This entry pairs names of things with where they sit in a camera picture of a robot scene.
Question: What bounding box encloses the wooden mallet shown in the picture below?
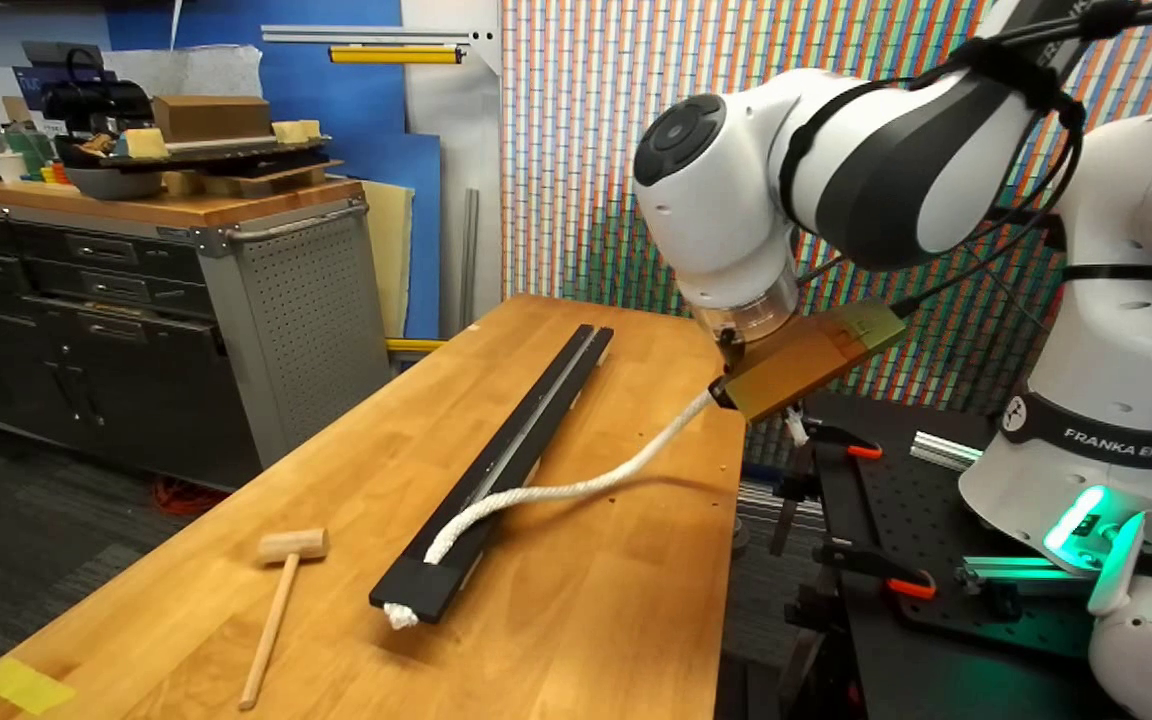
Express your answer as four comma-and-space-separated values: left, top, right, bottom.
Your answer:
238, 529, 327, 712

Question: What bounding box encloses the yellow level tool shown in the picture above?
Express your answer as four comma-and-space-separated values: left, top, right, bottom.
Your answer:
327, 45, 464, 65

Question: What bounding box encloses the grey metal cabinet workbench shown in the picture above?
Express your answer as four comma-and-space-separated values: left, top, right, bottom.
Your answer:
0, 179, 389, 488

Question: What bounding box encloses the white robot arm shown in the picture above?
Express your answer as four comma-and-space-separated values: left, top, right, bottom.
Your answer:
632, 0, 1152, 720

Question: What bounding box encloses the white rope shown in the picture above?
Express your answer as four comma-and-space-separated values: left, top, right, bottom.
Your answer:
379, 389, 718, 635

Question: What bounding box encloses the yellow tape patch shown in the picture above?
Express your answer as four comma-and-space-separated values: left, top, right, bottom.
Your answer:
0, 657, 73, 717

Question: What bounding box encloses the orange handled clamp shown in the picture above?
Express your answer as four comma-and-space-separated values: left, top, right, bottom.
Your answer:
818, 535, 935, 602

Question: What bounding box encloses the long black rail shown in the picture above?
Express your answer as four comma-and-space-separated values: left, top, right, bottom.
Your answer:
368, 322, 611, 626

